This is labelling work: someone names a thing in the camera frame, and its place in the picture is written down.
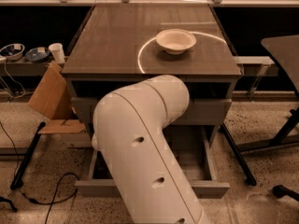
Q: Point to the white paper cup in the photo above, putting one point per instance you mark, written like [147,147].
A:
[57,52]

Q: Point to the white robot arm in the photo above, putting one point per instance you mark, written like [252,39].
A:
[128,130]

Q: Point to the blue bowl far left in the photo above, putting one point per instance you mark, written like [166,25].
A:
[12,52]

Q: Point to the open grey lower drawer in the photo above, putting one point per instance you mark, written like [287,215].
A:
[190,147]

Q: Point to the grey drawer cabinet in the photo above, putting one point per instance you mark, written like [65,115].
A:
[118,47]

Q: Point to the closed grey upper drawer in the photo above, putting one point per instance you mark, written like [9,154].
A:
[199,112]

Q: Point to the white bowl on counter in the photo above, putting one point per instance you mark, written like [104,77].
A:
[175,41]

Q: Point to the black caster foot right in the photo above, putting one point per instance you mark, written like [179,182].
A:
[280,191]

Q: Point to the brown cardboard box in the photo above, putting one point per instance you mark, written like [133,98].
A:
[53,100]

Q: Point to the blue bowl near cup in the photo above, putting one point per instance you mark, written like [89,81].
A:
[37,55]

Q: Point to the black left table leg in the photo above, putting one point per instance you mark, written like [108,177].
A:
[17,180]

